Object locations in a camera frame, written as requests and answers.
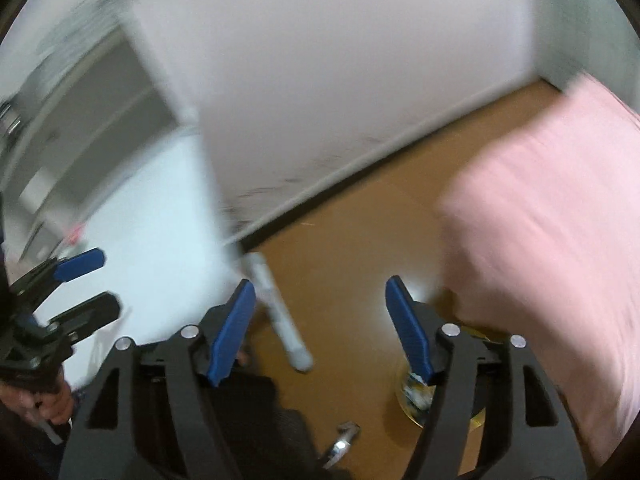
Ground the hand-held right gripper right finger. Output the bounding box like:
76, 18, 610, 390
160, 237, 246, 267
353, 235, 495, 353
385, 275, 588, 480

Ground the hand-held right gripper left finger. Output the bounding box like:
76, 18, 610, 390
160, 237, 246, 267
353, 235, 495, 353
57, 278, 257, 480

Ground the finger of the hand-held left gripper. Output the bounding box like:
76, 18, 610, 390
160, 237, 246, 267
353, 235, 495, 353
10, 247, 107, 297
34, 291, 122, 347

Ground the black bin with yellow rim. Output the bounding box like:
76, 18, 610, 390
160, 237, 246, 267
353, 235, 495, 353
394, 327, 488, 432

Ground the person's left hand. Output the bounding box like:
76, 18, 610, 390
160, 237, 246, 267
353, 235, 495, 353
0, 367, 77, 427

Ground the small silver object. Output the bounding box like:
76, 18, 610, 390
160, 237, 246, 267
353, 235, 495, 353
321, 421, 362, 471

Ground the grey cabinet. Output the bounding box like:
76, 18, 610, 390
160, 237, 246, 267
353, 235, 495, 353
0, 25, 182, 263

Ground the bed with pink blanket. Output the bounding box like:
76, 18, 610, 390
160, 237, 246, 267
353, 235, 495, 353
437, 72, 640, 466

